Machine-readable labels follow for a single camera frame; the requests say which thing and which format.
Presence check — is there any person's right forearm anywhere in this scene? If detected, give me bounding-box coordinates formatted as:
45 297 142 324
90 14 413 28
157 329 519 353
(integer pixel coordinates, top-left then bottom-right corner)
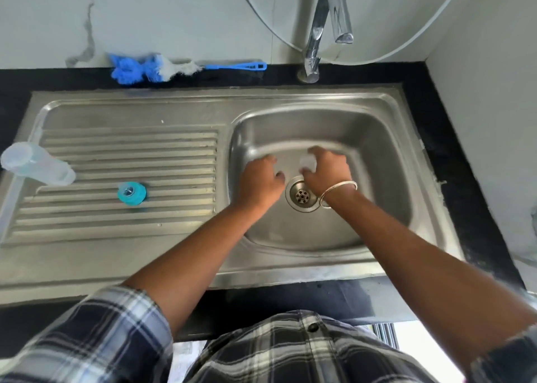
320 183 537 374

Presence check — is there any person's right hand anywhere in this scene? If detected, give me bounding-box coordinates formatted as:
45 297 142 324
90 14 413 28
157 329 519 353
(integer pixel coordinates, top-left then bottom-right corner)
300 145 355 205

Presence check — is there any person's left forearm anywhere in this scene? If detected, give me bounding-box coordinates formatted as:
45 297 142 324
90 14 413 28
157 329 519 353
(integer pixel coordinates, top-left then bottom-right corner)
123 198 274 342

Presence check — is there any person's left hand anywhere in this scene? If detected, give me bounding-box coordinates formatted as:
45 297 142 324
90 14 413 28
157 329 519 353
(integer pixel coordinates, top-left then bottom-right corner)
236 154 288 212

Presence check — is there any metal sink drain strainer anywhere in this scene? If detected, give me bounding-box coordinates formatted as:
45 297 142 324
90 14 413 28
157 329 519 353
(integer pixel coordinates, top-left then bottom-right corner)
285 175 322 214

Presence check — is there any clear plastic bottle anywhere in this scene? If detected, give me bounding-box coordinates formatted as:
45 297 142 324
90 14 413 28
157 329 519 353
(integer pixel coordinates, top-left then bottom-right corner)
0 141 77 187

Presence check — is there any stainless steel sink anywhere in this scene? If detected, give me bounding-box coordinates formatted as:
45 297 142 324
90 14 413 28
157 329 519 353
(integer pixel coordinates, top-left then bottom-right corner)
0 85 467 303

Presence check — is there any plaid shirt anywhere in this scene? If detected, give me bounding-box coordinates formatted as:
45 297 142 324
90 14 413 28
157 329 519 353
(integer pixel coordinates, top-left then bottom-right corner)
0 285 537 383

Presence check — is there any chrome faucet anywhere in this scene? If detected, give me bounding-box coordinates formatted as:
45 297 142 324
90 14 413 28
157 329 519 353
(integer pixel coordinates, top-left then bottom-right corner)
296 0 355 84

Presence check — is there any blue bottle brush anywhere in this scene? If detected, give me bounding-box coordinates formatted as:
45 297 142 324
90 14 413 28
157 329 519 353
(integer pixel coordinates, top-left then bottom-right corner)
107 52 268 86

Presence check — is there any thin metal bangle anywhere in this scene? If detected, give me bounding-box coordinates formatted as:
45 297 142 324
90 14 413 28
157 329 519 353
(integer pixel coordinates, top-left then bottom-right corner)
317 180 358 210

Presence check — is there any teal bottle cap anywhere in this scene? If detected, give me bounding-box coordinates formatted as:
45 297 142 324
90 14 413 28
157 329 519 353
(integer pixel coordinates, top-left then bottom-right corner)
117 181 148 206

